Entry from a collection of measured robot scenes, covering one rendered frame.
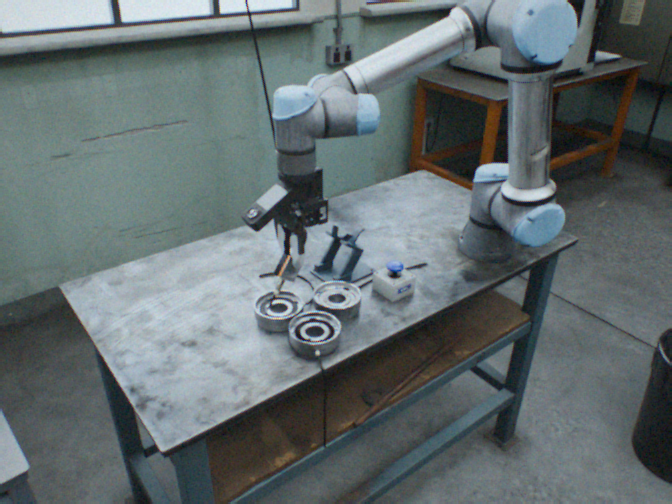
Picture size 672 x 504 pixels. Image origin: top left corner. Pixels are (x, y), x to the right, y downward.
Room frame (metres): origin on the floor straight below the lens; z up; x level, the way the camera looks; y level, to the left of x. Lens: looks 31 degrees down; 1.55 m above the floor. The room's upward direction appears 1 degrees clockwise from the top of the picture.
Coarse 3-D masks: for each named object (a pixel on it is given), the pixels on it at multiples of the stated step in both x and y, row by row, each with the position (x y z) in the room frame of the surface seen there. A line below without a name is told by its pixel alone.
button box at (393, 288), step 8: (376, 272) 1.10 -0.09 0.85; (384, 272) 1.10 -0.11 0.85; (400, 272) 1.09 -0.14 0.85; (408, 272) 1.10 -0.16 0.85; (376, 280) 1.09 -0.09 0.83; (384, 280) 1.07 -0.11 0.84; (392, 280) 1.07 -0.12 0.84; (400, 280) 1.07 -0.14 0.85; (408, 280) 1.07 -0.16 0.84; (376, 288) 1.09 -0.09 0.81; (384, 288) 1.06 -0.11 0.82; (392, 288) 1.04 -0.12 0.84; (400, 288) 1.05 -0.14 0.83; (408, 288) 1.07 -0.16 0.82; (384, 296) 1.06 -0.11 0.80; (392, 296) 1.04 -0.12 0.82; (400, 296) 1.06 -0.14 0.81
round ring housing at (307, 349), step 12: (312, 312) 0.95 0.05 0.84; (324, 312) 0.95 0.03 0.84; (312, 324) 0.92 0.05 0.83; (336, 324) 0.92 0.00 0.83; (312, 336) 0.92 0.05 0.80; (324, 336) 0.88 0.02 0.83; (336, 336) 0.87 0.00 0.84; (300, 348) 0.85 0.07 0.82; (312, 348) 0.85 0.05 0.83; (324, 348) 0.85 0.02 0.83
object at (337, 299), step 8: (320, 288) 1.05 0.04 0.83; (328, 288) 1.05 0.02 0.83; (336, 288) 1.06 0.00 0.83; (344, 288) 1.06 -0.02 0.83; (352, 288) 1.05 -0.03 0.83; (328, 296) 1.02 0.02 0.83; (336, 296) 1.03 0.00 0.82; (344, 296) 1.03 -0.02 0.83; (360, 296) 1.01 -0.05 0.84; (320, 304) 0.98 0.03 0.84; (328, 304) 0.99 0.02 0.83; (336, 304) 0.99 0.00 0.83; (344, 304) 0.99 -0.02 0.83; (352, 304) 0.98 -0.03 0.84; (360, 304) 1.01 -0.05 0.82; (328, 312) 0.97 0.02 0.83; (336, 312) 0.96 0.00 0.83; (344, 312) 0.97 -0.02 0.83; (352, 312) 0.97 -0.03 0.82; (344, 320) 0.97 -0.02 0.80
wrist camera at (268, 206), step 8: (280, 184) 1.00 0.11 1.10; (288, 184) 0.99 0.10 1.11; (272, 192) 0.99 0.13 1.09; (280, 192) 0.98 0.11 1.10; (288, 192) 0.97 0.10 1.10; (296, 192) 0.99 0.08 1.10; (264, 200) 0.97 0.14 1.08; (272, 200) 0.97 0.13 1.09; (280, 200) 0.96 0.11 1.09; (288, 200) 0.97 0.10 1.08; (248, 208) 0.97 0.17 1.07; (256, 208) 0.96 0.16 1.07; (264, 208) 0.95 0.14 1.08; (272, 208) 0.95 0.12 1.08; (280, 208) 0.96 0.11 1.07; (248, 216) 0.94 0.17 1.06; (256, 216) 0.94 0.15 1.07; (264, 216) 0.94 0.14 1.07; (272, 216) 0.95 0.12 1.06; (248, 224) 0.94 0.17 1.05; (256, 224) 0.93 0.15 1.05; (264, 224) 0.94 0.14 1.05
